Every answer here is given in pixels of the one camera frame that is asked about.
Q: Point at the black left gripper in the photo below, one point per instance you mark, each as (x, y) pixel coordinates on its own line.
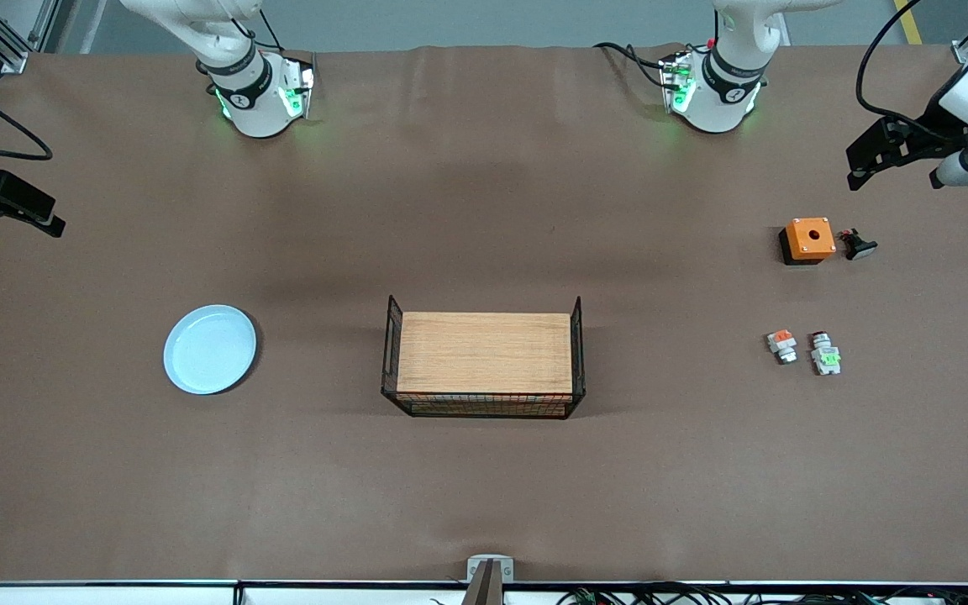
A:
(931, 126)

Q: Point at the light blue round plate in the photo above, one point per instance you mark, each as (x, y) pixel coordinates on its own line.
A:
(210, 349)

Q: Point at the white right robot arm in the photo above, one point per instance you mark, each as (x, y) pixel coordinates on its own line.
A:
(257, 109)

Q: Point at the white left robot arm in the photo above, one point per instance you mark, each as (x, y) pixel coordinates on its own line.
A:
(715, 105)

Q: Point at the black clear-capped push button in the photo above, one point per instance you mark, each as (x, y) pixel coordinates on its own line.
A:
(860, 247)

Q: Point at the orange button box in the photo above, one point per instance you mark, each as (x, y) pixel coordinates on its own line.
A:
(810, 238)

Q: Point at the button with orange contact block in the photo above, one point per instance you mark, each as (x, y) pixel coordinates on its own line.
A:
(782, 344)

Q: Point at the grey connector box green light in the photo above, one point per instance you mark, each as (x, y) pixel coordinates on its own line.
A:
(295, 88)
(676, 84)

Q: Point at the wooden board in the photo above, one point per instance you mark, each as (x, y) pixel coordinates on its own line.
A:
(484, 353)

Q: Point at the brown table cover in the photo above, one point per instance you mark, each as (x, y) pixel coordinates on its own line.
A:
(484, 487)

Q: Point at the grey metal bracket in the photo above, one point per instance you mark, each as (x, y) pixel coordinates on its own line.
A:
(474, 571)

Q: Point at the dark camera mount post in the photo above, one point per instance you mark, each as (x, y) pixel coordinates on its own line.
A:
(484, 590)

